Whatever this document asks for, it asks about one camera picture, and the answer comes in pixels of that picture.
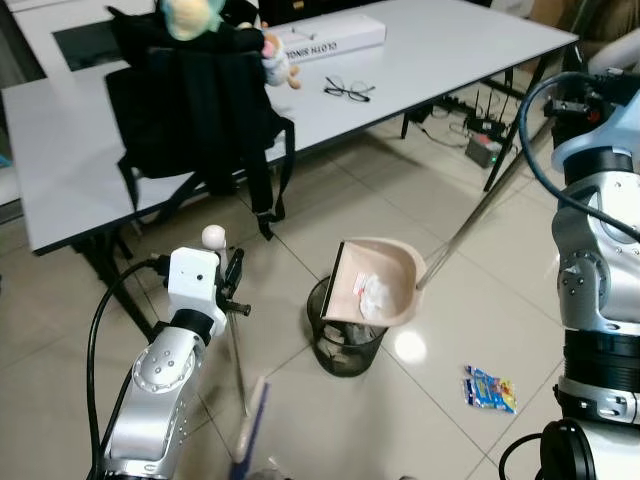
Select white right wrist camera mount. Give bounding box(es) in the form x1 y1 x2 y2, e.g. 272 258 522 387
551 68 640 173

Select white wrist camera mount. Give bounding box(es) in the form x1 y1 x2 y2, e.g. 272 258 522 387
551 68 640 173
167 246 224 323

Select beige long-handled dustpan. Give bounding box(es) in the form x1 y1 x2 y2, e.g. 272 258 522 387
321 125 549 327

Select blue snack packet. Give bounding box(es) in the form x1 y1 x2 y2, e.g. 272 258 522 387
462 365 519 415

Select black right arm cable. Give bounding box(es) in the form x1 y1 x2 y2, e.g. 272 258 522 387
518 71 640 244

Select black floor cable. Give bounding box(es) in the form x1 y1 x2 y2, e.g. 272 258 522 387
403 95 471 141

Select broom with metal handle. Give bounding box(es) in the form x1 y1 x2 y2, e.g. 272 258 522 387
201 225 272 477

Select crumpled white paper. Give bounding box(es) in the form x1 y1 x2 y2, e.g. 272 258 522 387
358 274 398 322

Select long white cardboard box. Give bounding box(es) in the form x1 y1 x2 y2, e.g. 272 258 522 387
268 14 389 64

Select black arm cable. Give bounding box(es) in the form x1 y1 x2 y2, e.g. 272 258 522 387
87 258 169 480
518 71 640 244

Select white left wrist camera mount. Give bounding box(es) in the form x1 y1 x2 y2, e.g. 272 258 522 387
167 246 224 323

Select white table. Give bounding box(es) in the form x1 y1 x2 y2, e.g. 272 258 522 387
0 0 581 336

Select plush toy doll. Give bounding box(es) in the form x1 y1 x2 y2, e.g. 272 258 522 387
158 0 303 92

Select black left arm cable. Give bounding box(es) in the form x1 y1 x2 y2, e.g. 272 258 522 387
87 258 169 480

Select black flat pad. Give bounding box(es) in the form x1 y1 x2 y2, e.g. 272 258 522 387
51 21 123 72

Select black backpack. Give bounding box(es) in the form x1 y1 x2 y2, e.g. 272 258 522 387
104 8 297 242

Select black router with antennas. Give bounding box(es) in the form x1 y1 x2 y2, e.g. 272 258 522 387
463 88 508 168

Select black mesh waste bin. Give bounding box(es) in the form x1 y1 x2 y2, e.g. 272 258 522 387
306 277 392 379

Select black-framed glasses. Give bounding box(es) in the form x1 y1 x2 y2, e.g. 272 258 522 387
322 76 377 104

